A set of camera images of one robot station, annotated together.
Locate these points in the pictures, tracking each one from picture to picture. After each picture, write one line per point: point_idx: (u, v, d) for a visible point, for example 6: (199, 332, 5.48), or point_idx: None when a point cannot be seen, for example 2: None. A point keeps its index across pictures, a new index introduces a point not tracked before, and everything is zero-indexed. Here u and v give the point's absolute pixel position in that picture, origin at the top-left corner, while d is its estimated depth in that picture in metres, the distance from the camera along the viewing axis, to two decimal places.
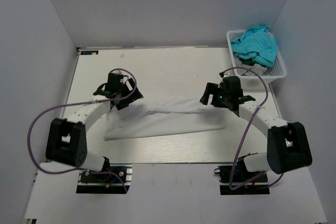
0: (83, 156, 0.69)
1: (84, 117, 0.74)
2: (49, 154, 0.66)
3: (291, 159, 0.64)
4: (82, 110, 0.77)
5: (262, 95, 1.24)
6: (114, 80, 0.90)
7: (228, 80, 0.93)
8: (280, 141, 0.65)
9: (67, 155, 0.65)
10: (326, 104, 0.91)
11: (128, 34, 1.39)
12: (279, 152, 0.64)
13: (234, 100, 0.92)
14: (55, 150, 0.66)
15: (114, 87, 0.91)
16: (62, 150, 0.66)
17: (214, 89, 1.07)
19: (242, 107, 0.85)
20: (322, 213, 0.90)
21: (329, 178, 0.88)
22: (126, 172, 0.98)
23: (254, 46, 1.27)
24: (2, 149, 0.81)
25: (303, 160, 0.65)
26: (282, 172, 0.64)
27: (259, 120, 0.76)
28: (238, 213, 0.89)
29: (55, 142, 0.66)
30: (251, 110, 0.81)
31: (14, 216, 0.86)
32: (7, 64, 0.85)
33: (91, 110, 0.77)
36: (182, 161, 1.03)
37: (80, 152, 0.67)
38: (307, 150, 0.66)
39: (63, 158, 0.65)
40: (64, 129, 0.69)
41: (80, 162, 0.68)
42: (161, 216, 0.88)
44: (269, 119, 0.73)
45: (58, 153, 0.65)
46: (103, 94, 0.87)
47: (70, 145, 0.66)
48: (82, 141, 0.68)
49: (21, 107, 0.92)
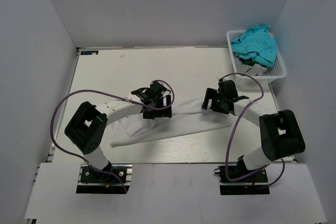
0: (93, 146, 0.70)
1: (110, 112, 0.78)
2: (67, 131, 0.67)
3: (284, 145, 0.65)
4: (113, 104, 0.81)
5: (256, 94, 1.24)
6: (157, 89, 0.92)
7: (222, 83, 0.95)
8: (270, 127, 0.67)
9: (81, 139, 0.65)
10: (326, 105, 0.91)
11: (128, 34, 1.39)
12: (271, 137, 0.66)
13: (230, 100, 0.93)
14: (73, 129, 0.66)
15: (152, 96, 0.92)
16: (79, 132, 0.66)
17: (213, 94, 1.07)
19: (236, 104, 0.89)
20: (322, 213, 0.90)
21: (328, 178, 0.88)
22: (126, 172, 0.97)
23: (254, 46, 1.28)
24: (2, 149, 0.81)
25: (296, 145, 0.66)
26: (275, 158, 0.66)
27: (251, 113, 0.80)
28: (238, 213, 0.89)
29: (77, 123, 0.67)
30: (243, 105, 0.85)
31: (14, 216, 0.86)
32: (7, 64, 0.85)
33: (120, 108, 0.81)
36: (182, 161, 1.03)
37: (92, 142, 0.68)
38: (299, 135, 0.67)
39: (75, 140, 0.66)
40: (90, 114, 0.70)
41: (88, 150, 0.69)
42: (161, 216, 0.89)
44: (261, 110, 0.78)
45: (74, 133, 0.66)
46: (140, 96, 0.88)
47: (86, 131, 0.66)
48: (97, 134, 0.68)
49: (21, 107, 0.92)
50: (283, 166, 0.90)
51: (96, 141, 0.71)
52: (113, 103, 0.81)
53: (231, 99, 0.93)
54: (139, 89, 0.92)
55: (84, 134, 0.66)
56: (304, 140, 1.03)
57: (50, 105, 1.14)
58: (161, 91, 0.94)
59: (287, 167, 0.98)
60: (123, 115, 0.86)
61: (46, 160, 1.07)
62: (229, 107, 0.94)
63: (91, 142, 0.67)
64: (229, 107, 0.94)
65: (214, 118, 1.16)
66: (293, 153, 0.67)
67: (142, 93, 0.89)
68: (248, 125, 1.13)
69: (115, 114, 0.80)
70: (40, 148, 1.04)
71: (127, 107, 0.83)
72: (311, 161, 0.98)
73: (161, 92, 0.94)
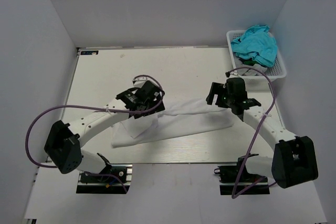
0: (74, 164, 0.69)
1: (85, 129, 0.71)
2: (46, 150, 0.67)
3: (297, 176, 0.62)
4: (89, 118, 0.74)
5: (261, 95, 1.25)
6: (149, 90, 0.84)
7: (231, 83, 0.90)
8: (286, 157, 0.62)
9: (57, 160, 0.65)
10: (326, 105, 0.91)
11: (128, 34, 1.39)
12: (285, 168, 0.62)
13: (239, 104, 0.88)
14: (50, 149, 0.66)
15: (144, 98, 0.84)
16: (55, 153, 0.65)
17: (219, 89, 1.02)
19: (247, 113, 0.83)
20: (323, 214, 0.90)
21: (329, 177, 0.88)
22: (126, 172, 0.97)
23: (254, 46, 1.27)
24: (2, 149, 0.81)
25: (310, 175, 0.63)
26: (286, 187, 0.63)
27: (264, 129, 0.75)
28: (238, 213, 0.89)
29: (53, 142, 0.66)
30: (256, 118, 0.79)
31: (14, 216, 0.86)
32: (7, 64, 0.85)
33: (97, 121, 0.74)
36: (182, 161, 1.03)
37: (69, 163, 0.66)
38: (315, 166, 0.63)
39: (53, 160, 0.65)
40: (67, 132, 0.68)
41: (69, 170, 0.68)
42: (161, 216, 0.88)
44: (276, 131, 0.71)
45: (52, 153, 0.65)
46: (127, 100, 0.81)
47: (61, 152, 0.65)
48: (74, 152, 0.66)
49: (21, 107, 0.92)
50: None
51: (76, 159, 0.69)
52: (90, 117, 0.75)
53: (240, 103, 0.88)
54: (129, 91, 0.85)
55: (60, 155, 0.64)
56: None
57: (49, 105, 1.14)
58: (155, 92, 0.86)
59: None
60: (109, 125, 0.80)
61: (46, 160, 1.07)
62: (237, 110, 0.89)
63: (69, 162, 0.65)
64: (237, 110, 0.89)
65: (214, 118, 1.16)
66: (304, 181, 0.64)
67: (129, 97, 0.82)
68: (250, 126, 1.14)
69: (93, 130, 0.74)
70: (40, 148, 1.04)
71: (107, 118, 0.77)
72: None
73: (154, 92, 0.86)
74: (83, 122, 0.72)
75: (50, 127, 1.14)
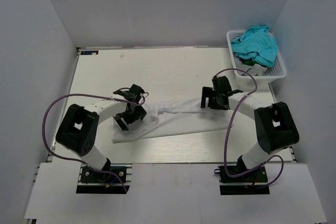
0: (88, 145, 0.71)
1: (98, 109, 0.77)
2: (58, 136, 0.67)
3: (279, 137, 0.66)
4: (100, 103, 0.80)
5: (260, 96, 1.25)
6: (137, 90, 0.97)
7: (216, 80, 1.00)
8: (265, 120, 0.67)
9: (75, 141, 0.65)
10: (326, 105, 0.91)
11: (128, 34, 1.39)
12: (266, 130, 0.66)
13: (224, 94, 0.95)
14: (64, 133, 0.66)
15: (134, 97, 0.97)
16: (71, 135, 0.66)
17: (208, 92, 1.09)
19: (230, 98, 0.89)
20: (323, 214, 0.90)
21: (328, 177, 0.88)
22: (126, 172, 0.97)
23: (254, 46, 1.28)
24: (2, 149, 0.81)
25: (291, 137, 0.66)
26: (270, 150, 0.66)
27: (246, 106, 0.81)
28: (238, 213, 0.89)
29: (67, 126, 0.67)
30: (238, 98, 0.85)
31: (14, 216, 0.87)
32: (7, 64, 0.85)
33: (108, 105, 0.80)
36: (182, 161, 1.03)
37: (86, 142, 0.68)
38: (293, 129, 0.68)
39: (69, 143, 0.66)
40: (79, 116, 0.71)
41: (85, 151, 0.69)
42: (161, 216, 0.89)
44: (256, 104, 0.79)
45: (69, 137, 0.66)
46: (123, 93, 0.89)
47: (79, 132, 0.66)
48: (92, 130, 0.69)
49: (20, 107, 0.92)
50: (282, 164, 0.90)
51: (91, 140, 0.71)
52: (101, 102, 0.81)
53: (226, 93, 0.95)
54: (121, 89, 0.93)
55: (77, 135, 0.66)
56: (305, 140, 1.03)
57: (49, 105, 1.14)
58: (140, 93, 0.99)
59: (286, 167, 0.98)
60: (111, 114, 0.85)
61: (46, 160, 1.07)
62: (224, 101, 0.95)
63: (88, 140, 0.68)
64: (224, 100, 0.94)
65: (214, 118, 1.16)
66: (285, 145, 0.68)
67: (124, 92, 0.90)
68: (250, 126, 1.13)
69: (103, 113, 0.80)
70: (40, 148, 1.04)
71: (112, 106, 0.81)
72: (311, 161, 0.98)
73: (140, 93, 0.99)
74: (96, 104, 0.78)
75: (50, 127, 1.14)
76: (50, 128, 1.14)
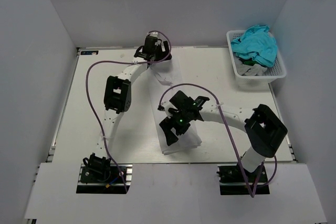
0: (128, 104, 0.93)
1: (128, 76, 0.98)
2: (105, 100, 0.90)
3: (274, 141, 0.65)
4: (128, 70, 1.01)
5: (261, 96, 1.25)
6: (150, 44, 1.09)
7: (175, 98, 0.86)
8: (259, 131, 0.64)
9: (119, 103, 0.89)
10: (326, 105, 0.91)
11: (128, 34, 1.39)
12: (263, 140, 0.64)
13: (190, 107, 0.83)
14: (109, 98, 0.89)
15: (149, 50, 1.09)
16: (116, 98, 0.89)
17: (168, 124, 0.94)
19: (203, 112, 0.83)
20: (322, 214, 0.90)
21: (328, 178, 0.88)
22: (126, 172, 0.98)
23: (254, 46, 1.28)
24: (2, 149, 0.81)
25: (281, 133, 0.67)
26: (272, 155, 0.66)
27: (229, 119, 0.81)
28: (239, 213, 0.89)
29: (109, 93, 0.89)
30: (214, 112, 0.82)
31: (14, 217, 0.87)
32: (7, 64, 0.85)
33: (134, 71, 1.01)
36: (181, 161, 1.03)
37: (126, 102, 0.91)
38: (281, 124, 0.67)
39: (115, 105, 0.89)
40: (115, 84, 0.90)
41: (126, 108, 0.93)
42: (161, 216, 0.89)
44: (238, 114, 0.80)
45: (113, 101, 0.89)
46: (142, 56, 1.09)
47: (121, 95, 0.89)
48: (128, 93, 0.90)
49: (21, 107, 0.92)
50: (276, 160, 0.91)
51: (129, 99, 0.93)
52: (128, 68, 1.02)
53: (192, 106, 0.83)
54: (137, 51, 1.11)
55: (119, 97, 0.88)
56: (305, 140, 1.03)
57: (49, 105, 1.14)
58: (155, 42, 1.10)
59: (286, 167, 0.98)
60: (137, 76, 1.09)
61: (46, 160, 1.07)
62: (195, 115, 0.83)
63: (127, 100, 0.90)
64: (195, 114, 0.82)
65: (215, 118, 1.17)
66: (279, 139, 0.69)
67: (142, 54, 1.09)
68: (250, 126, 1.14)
69: (132, 77, 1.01)
70: (40, 148, 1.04)
71: (137, 69, 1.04)
72: (311, 161, 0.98)
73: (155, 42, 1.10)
74: (125, 73, 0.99)
75: (50, 127, 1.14)
76: (50, 128, 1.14)
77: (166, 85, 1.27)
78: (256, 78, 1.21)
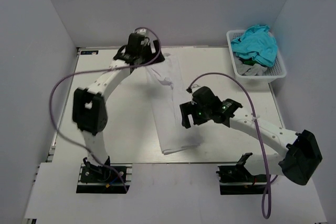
0: (104, 122, 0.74)
1: (102, 87, 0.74)
2: (73, 118, 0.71)
3: (308, 169, 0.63)
4: (102, 79, 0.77)
5: (261, 96, 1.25)
6: (135, 43, 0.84)
7: (199, 95, 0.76)
8: (299, 159, 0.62)
9: (91, 122, 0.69)
10: (326, 104, 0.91)
11: (128, 34, 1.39)
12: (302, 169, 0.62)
13: (219, 110, 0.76)
14: (77, 116, 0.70)
15: (135, 52, 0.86)
16: (86, 117, 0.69)
17: (188, 108, 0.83)
19: (234, 119, 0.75)
20: (322, 214, 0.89)
21: (329, 178, 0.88)
22: (126, 172, 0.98)
23: (254, 46, 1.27)
24: (3, 149, 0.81)
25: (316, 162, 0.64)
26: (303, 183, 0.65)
27: (264, 136, 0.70)
28: (239, 213, 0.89)
29: (78, 110, 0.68)
30: (249, 125, 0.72)
31: (14, 216, 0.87)
32: (7, 64, 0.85)
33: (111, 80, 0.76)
36: (182, 161, 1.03)
37: (100, 121, 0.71)
38: (319, 153, 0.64)
39: (85, 124, 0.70)
40: (85, 98, 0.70)
41: (101, 128, 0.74)
42: (160, 216, 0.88)
44: (277, 135, 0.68)
45: (82, 120, 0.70)
46: (123, 57, 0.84)
47: (92, 114, 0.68)
48: (102, 110, 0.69)
49: (20, 107, 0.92)
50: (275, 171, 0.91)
51: (104, 117, 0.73)
52: (103, 77, 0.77)
53: (221, 110, 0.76)
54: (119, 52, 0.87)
55: (90, 116, 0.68)
56: None
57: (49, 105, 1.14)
58: (140, 41, 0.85)
59: None
60: (116, 86, 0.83)
61: (46, 160, 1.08)
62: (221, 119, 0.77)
63: (100, 120, 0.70)
64: (221, 118, 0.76)
65: None
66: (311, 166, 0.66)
67: (124, 56, 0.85)
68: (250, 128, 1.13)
69: (108, 88, 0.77)
70: (40, 148, 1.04)
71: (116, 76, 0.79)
72: None
73: (141, 42, 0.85)
74: (98, 83, 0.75)
75: (50, 127, 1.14)
76: (50, 128, 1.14)
77: (166, 85, 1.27)
78: (256, 78, 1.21)
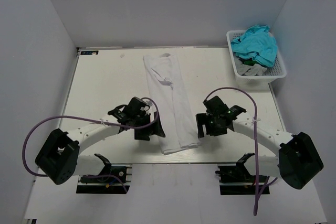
0: (67, 174, 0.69)
1: (83, 137, 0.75)
2: (38, 160, 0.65)
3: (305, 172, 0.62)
4: (86, 128, 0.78)
5: (261, 96, 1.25)
6: (135, 106, 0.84)
7: (209, 103, 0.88)
8: (292, 158, 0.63)
9: (52, 169, 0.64)
10: (326, 105, 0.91)
11: (128, 35, 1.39)
12: (297, 169, 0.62)
13: (223, 114, 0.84)
14: (43, 158, 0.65)
15: (131, 114, 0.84)
16: (51, 161, 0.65)
17: (203, 118, 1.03)
19: (236, 122, 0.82)
20: (322, 214, 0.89)
21: (329, 178, 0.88)
22: (126, 172, 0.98)
23: (254, 46, 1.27)
24: (2, 150, 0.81)
25: (315, 167, 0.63)
26: (302, 187, 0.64)
27: (261, 137, 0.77)
28: (239, 213, 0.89)
29: (48, 151, 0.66)
30: (248, 126, 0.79)
31: (14, 216, 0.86)
32: (6, 64, 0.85)
33: (95, 131, 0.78)
36: (182, 161, 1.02)
37: (63, 172, 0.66)
38: (318, 158, 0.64)
39: (46, 169, 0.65)
40: (61, 142, 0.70)
41: (61, 180, 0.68)
42: (160, 216, 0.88)
44: (273, 135, 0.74)
45: (45, 164, 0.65)
46: (117, 115, 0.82)
47: (59, 160, 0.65)
48: (70, 162, 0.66)
49: (20, 107, 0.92)
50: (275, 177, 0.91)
51: (70, 170, 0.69)
52: (88, 127, 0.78)
53: (225, 114, 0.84)
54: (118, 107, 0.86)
55: (56, 163, 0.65)
56: None
57: (49, 105, 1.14)
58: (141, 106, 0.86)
59: None
60: (99, 138, 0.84)
61: None
62: (226, 123, 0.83)
63: (63, 171, 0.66)
64: (226, 122, 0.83)
65: None
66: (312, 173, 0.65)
67: (119, 113, 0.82)
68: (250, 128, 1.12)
69: (90, 139, 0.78)
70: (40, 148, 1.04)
71: (102, 130, 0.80)
72: None
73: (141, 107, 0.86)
74: (82, 130, 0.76)
75: (50, 127, 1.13)
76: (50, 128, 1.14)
77: (166, 85, 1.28)
78: (257, 78, 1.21)
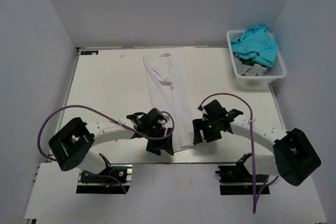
0: (73, 164, 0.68)
1: (99, 132, 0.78)
2: (51, 142, 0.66)
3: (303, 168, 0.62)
4: (105, 125, 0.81)
5: (260, 96, 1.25)
6: (153, 116, 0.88)
7: (208, 107, 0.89)
8: (286, 152, 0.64)
9: (62, 155, 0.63)
10: (326, 105, 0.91)
11: (128, 35, 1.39)
12: (292, 164, 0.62)
13: (221, 118, 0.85)
14: (56, 141, 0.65)
15: (147, 124, 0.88)
16: (63, 146, 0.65)
17: (199, 124, 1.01)
19: (234, 124, 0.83)
20: (322, 213, 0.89)
21: (328, 178, 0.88)
22: (126, 172, 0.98)
23: (254, 46, 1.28)
24: (2, 150, 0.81)
25: (313, 162, 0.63)
26: (300, 183, 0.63)
27: (258, 136, 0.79)
28: (239, 213, 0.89)
29: (63, 137, 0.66)
30: (244, 126, 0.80)
31: (14, 216, 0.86)
32: (6, 64, 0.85)
33: (112, 129, 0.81)
36: (182, 161, 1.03)
37: (71, 161, 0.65)
38: (314, 153, 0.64)
39: (56, 154, 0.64)
40: (79, 131, 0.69)
41: (66, 168, 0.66)
42: (160, 216, 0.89)
44: (268, 133, 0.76)
45: (56, 148, 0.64)
46: (134, 121, 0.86)
47: (71, 147, 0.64)
48: (81, 152, 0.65)
49: (20, 107, 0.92)
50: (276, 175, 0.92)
51: (77, 160, 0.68)
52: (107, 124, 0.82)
53: (223, 117, 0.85)
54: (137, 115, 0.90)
55: (67, 150, 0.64)
56: None
57: (49, 105, 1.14)
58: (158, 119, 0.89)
59: None
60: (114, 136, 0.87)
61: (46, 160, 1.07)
62: (224, 125, 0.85)
63: (72, 160, 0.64)
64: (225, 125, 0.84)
65: None
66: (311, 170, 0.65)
67: (137, 119, 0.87)
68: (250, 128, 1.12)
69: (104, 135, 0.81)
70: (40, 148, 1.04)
71: (119, 130, 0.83)
72: None
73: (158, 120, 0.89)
74: (100, 126, 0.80)
75: (50, 127, 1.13)
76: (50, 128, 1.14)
77: (166, 85, 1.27)
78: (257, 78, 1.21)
